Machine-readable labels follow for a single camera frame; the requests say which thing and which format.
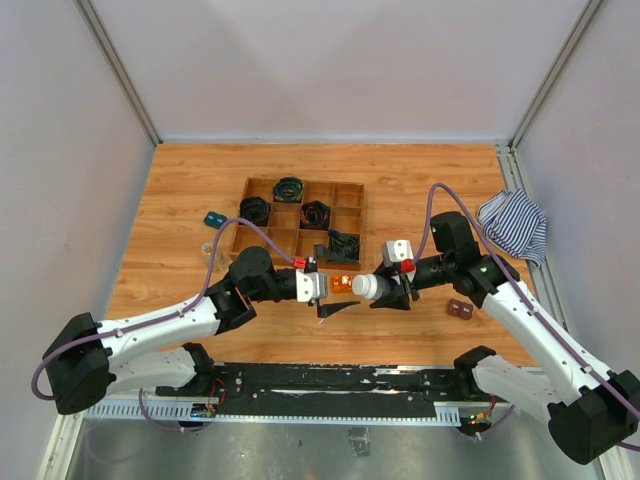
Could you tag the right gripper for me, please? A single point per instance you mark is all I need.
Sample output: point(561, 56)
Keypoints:
point(400, 299)

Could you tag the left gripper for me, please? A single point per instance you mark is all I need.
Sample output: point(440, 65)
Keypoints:
point(322, 254)

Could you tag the white cap pill bottle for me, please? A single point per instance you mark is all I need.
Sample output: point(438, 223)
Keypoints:
point(372, 286)

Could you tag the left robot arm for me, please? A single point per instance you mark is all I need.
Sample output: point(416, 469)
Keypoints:
point(90, 360)

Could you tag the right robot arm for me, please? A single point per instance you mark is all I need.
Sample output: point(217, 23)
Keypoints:
point(587, 407)

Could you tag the orange pill box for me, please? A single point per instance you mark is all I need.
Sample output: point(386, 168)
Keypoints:
point(341, 284)

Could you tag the wooden compartment tray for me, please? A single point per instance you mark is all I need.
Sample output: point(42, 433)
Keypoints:
point(297, 213)

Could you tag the brown pill box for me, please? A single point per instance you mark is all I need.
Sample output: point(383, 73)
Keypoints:
point(459, 309)

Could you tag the teal bottle cap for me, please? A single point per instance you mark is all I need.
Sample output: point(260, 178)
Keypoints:
point(214, 220)

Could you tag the striped cloth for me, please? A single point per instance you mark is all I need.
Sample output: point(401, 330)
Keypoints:
point(515, 224)

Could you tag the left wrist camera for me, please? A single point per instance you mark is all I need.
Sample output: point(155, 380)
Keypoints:
point(310, 287)

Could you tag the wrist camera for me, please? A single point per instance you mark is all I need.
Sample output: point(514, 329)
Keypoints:
point(310, 287)
point(398, 252)

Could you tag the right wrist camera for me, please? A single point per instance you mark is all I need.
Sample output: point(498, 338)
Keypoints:
point(398, 252)

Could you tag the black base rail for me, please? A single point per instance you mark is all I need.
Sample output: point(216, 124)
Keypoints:
point(325, 392)

